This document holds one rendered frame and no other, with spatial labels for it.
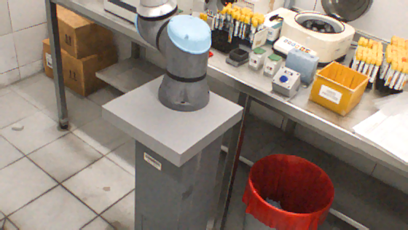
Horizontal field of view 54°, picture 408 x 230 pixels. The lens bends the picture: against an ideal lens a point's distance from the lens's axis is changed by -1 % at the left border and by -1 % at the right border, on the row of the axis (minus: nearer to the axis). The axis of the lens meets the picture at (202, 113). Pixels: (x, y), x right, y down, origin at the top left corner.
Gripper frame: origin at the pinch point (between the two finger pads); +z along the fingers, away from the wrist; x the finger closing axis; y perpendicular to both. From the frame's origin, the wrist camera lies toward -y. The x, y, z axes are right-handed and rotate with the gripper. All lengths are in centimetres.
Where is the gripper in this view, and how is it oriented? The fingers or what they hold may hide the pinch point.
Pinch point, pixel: (205, 6)
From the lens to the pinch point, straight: 151.2
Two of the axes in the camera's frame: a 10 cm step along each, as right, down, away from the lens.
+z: -4.9, 4.8, 7.3
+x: 6.0, -4.2, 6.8
